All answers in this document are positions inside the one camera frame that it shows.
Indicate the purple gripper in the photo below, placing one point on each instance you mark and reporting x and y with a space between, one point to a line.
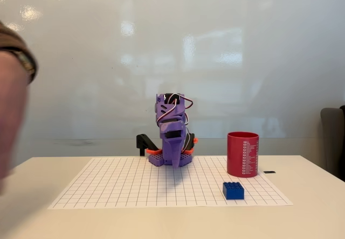
174 148

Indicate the blue toy brick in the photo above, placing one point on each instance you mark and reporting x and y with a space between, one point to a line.
233 190

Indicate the purple robot arm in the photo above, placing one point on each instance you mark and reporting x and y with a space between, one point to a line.
175 115

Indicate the red cup with white print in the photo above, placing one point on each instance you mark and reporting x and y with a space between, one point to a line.
242 155

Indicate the orange clamp lever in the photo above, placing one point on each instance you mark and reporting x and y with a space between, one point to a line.
195 141
153 151

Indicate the black table clamp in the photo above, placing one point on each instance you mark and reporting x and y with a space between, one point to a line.
143 142

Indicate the white grid paper mat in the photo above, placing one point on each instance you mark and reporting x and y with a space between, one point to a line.
134 185

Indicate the small black flat piece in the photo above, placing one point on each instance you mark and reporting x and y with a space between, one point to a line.
269 172

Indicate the grey chair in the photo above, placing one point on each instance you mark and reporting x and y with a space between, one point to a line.
332 142

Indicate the person's head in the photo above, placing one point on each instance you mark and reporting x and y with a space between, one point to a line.
10 115

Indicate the dark-rimmed glasses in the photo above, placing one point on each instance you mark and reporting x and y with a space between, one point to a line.
27 61

